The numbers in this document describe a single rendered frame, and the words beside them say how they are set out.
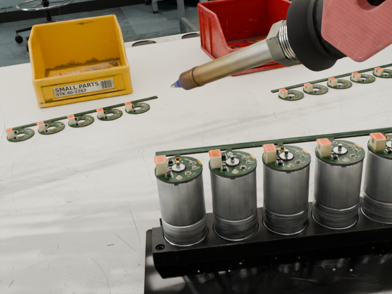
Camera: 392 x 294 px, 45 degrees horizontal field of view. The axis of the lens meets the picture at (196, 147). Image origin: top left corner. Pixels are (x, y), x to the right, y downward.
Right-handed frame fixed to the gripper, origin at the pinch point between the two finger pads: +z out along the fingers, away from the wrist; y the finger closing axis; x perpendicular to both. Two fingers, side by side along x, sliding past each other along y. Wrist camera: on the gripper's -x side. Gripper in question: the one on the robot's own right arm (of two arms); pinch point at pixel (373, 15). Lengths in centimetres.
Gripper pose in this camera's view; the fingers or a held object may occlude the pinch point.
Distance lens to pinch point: 15.0
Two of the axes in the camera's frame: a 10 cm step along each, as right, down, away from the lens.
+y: -6.5, 4.2, -6.4
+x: 7.0, 6.4, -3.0
